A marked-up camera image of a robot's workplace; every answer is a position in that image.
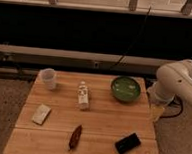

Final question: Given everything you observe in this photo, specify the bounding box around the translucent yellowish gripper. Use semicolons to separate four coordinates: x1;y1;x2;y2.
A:
149;98;165;122

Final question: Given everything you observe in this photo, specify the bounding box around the small white labelled bottle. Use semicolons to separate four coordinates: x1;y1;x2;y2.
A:
78;81;89;111

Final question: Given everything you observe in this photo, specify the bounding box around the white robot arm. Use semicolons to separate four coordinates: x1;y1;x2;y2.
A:
147;59;192;122

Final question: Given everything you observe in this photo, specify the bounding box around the green bowl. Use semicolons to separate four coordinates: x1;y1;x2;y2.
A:
111;76;141;103

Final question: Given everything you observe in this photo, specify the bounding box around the black smartphone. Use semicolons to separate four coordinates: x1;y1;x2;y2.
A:
114;133;141;154

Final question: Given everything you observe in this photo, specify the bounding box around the wooden table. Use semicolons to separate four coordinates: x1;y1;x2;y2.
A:
3;72;159;154

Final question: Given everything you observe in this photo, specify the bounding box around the brown dried pod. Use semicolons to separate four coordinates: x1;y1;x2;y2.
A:
68;125;83;150

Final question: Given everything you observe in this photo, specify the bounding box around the white sponge block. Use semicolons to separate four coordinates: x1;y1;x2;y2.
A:
32;104;51;125

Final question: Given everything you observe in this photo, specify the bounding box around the translucent plastic cup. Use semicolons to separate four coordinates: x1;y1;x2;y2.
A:
39;68;57;90

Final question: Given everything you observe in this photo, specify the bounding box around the black power cable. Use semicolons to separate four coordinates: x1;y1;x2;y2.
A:
108;2;153;73

